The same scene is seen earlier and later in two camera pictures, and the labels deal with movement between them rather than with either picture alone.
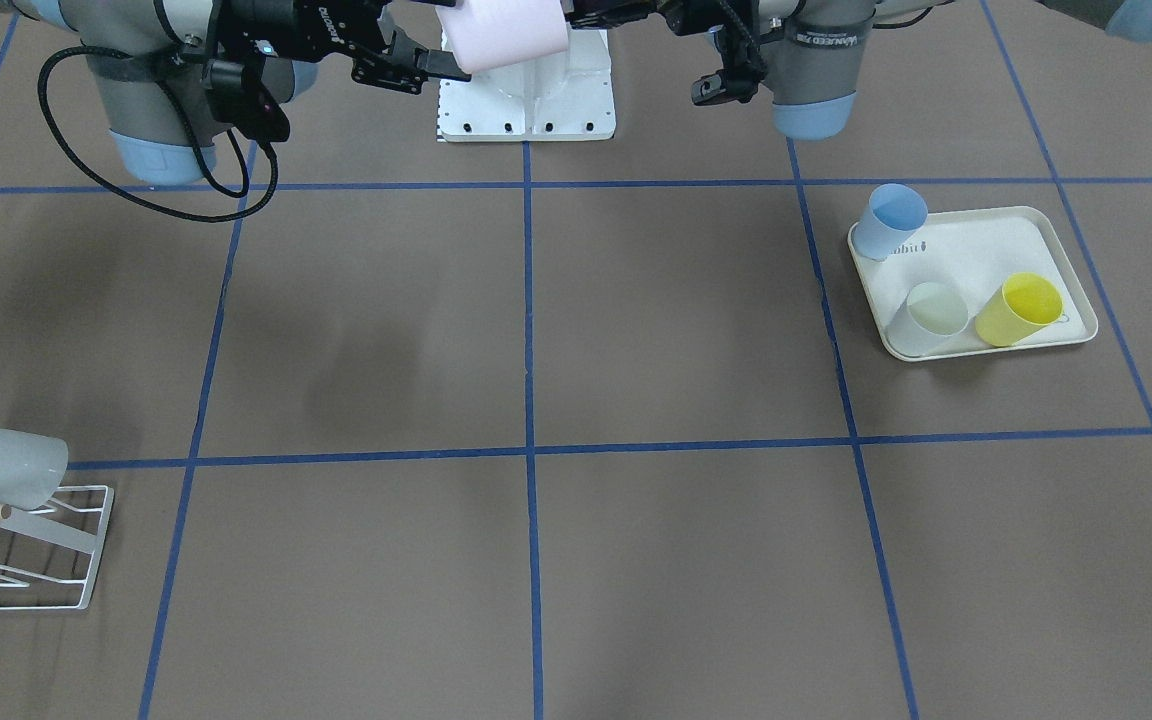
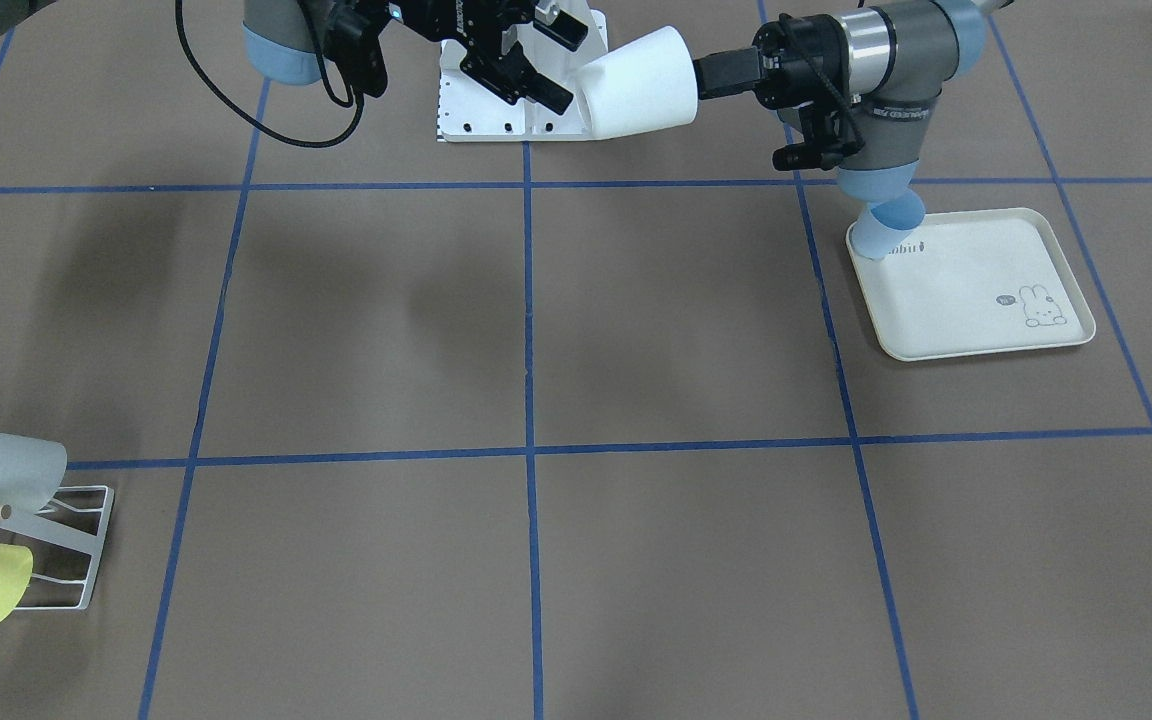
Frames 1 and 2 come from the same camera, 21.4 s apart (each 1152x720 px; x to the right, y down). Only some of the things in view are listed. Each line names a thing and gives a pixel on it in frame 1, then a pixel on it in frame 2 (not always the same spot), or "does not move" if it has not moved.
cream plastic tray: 971,251 does not move
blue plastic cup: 892,212 does not move
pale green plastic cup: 930,317 -> 646,84
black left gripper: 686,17 -> 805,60
